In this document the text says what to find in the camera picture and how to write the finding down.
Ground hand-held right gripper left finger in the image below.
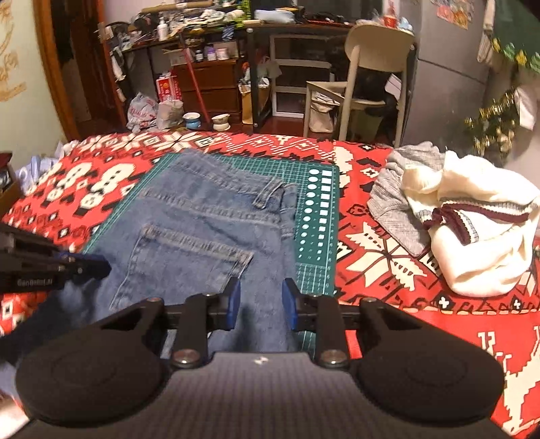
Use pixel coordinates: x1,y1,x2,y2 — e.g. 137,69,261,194
99,276,242,368

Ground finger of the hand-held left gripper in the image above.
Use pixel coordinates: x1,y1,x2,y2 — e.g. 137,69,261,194
53,252,112,281

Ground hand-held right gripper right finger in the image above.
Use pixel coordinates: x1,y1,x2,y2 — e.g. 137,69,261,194
282,277,425,368

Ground blue jeans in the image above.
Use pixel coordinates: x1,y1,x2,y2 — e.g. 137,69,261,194
0,149,300,364

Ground cardboard box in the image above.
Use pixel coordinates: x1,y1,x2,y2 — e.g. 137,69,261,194
0,153,24,218

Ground green cutting mat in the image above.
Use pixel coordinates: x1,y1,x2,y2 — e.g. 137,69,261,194
82,153,342,351

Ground red patterned blanket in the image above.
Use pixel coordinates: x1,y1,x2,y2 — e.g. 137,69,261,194
0,131,540,437

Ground grey knit garment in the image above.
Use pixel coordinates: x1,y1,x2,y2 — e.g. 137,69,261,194
367,141,446,258

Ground white red printed plastic bag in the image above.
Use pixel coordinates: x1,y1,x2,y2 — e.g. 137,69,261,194
127,93,159,133

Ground plain white plastic bag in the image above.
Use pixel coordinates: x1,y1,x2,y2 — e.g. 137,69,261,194
156,99,185,131

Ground cream sweater with maroon stripes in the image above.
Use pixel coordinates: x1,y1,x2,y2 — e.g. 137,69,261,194
399,150,538,298

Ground red carton box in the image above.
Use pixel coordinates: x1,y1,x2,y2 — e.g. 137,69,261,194
156,72,183,102

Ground brown paper bag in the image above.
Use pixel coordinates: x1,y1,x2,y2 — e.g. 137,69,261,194
238,78,271,125

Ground wooden door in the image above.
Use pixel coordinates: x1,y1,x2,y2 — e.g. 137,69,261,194
34,0,127,142

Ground wooden drawer cabinet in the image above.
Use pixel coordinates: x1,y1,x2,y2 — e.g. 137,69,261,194
171,59,243,123

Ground white plastic drawer unit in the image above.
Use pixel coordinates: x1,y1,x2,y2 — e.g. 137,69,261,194
269,34,336,119

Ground grey refrigerator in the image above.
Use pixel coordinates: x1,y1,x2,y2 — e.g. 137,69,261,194
399,0,494,148

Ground small Christmas tree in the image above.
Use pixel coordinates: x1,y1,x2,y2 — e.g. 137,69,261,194
464,86,521,163

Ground brown cardboard tube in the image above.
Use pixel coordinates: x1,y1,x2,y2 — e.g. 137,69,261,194
141,1,214,14

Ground black desk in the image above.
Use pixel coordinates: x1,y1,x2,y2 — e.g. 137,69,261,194
245,21,359,129

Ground beige chair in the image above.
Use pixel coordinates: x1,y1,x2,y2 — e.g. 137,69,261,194
303,23,416,148

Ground light blue pouch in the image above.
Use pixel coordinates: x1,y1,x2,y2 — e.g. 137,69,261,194
253,9,296,24

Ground black monitor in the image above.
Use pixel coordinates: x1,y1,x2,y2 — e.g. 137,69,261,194
295,0,384,22

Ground white hanging cloth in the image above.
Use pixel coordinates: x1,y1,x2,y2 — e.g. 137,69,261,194
512,84,538,129

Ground fridge sticker cluster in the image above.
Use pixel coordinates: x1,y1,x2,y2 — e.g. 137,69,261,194
430,0,473,30

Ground green Christmas banner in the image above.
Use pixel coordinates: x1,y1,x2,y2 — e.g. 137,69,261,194
491,0,540,74

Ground red handled broom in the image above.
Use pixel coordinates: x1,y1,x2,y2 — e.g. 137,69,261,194
179,34,212,125

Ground gold wall decal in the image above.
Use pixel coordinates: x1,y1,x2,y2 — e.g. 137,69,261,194
0,0,27,103

